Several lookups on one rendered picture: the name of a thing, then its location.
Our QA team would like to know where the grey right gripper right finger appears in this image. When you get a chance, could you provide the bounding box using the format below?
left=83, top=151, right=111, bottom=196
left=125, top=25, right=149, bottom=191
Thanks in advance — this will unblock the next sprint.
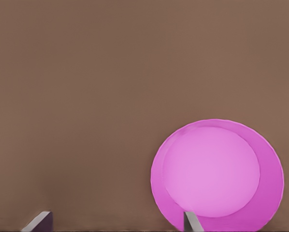
left=183, top=211, right=204, bottom=232

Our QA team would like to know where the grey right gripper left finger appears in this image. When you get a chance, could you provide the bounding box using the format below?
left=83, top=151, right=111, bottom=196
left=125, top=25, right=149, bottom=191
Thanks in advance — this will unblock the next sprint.
left=20, top=211, right=54, bottom=232

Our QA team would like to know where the pink plate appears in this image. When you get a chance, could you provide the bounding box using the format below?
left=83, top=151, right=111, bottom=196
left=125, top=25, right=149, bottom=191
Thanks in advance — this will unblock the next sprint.
left=150, top=118, right=285, bottom=231

